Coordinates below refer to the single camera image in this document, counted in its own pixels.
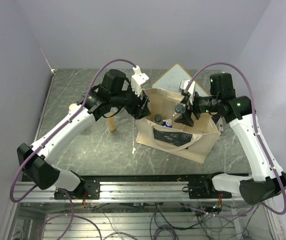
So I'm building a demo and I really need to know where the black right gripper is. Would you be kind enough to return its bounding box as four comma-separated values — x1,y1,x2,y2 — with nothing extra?
175,89,220,126

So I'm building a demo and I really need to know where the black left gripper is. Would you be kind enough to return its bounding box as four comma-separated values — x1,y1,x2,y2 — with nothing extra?
111,81,152,120

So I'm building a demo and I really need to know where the orange blue spray bottle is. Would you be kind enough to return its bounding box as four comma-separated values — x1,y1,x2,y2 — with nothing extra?
162,119,172,128

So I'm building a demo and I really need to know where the clear bottle with dark cap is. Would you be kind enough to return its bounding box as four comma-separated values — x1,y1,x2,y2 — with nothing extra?
154,114,163,123

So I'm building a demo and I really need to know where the cream canvas tote bag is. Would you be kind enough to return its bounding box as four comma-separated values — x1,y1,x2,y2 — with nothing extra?
136,88,221,164

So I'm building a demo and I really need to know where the cream cylindrical bottle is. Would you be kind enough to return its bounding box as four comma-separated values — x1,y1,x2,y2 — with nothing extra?
69,103,81,114

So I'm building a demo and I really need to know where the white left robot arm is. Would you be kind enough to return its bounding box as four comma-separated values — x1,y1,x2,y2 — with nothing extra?
17,66,151,199

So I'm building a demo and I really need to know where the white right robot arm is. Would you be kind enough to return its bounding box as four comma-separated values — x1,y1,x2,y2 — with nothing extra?
175,73,286,205

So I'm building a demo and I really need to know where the beige squeeze tube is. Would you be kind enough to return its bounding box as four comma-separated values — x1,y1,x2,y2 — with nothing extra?
107,113,116,133

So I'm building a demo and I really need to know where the yellow-framed small whiteboard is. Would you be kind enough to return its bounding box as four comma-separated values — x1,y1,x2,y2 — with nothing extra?
152,64,211,97

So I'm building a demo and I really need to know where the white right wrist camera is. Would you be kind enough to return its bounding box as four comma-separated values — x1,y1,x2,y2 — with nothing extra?
179,79,195,106

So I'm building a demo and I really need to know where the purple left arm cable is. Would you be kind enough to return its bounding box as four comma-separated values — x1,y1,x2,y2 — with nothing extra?
9,58,138,240

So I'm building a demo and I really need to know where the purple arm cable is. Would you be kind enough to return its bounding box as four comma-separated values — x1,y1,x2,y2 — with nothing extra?
9,58,138,240
184,61,286,218

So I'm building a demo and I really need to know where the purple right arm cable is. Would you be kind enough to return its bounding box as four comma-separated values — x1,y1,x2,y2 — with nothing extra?
184,61,286,218

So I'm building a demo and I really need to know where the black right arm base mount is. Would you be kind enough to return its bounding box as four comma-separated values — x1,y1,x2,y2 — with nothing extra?
182,172,232,199

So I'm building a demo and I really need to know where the aluminium front frame rail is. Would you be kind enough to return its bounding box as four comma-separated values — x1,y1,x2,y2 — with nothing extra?
13,181,244,203

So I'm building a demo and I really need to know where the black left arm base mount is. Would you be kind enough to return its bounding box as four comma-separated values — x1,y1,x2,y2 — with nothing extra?
53,177,101,200

